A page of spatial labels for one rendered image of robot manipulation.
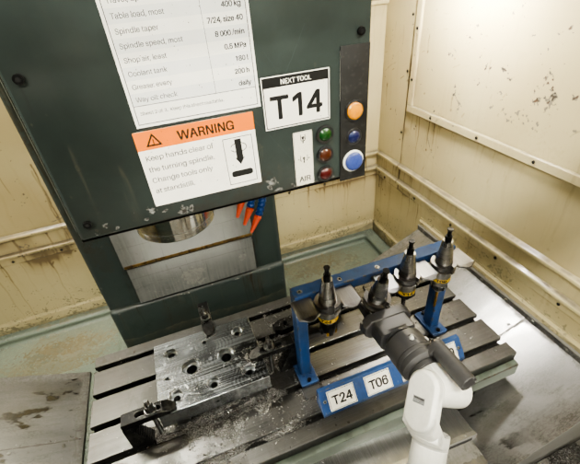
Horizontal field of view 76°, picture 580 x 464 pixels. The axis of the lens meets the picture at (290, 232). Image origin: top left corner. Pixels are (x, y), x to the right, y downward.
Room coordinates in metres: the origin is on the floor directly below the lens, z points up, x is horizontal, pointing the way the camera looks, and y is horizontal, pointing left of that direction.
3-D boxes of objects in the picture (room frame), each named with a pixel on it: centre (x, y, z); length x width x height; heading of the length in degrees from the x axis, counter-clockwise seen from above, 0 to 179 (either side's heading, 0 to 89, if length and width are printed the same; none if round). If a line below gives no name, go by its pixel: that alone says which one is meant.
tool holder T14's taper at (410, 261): (0.68, -0.28, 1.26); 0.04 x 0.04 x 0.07
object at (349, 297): (0.63, -0.13, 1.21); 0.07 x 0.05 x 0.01; 17
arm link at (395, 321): (0.52, -0.22, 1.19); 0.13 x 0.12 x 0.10; 107
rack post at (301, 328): (0.65, 0.00, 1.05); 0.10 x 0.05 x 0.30; 17
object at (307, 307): (0.60, -0.02, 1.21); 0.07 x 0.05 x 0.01; 17
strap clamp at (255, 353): (0.67, 0.08, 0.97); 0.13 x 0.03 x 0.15; 107
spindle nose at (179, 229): (0.65, 0.23, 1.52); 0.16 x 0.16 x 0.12
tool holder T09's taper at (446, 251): (0.71, -0.39, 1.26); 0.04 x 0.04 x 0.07
